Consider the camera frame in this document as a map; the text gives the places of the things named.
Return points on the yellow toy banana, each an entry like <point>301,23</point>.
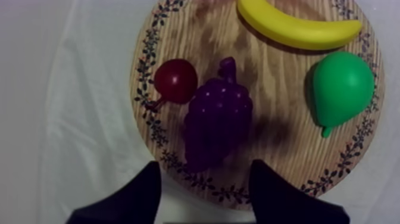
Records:
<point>290,28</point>

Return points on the small red fruit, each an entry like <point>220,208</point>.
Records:
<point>175,81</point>

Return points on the green toy pear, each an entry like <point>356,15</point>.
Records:
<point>340,87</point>

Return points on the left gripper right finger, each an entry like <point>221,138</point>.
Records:
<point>281,200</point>

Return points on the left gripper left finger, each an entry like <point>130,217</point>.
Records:
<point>134,200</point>

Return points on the purple toy grapes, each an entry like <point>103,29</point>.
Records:
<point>215,122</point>

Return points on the round wooden board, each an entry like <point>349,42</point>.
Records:
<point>281,94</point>

